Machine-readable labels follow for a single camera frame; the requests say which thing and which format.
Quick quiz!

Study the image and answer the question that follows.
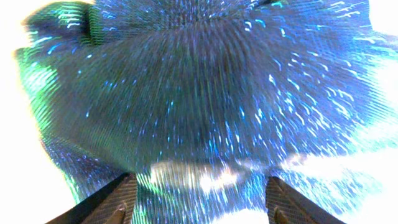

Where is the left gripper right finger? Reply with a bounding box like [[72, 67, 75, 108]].
[[266, 176, 345, 224]]

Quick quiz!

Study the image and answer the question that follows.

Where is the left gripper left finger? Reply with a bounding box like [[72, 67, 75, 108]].
[[47, 173, 137, 224]]

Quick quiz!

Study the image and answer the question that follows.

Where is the blue sequin fabric bundle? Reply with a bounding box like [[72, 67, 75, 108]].
[[16, 1, 397, 223]]

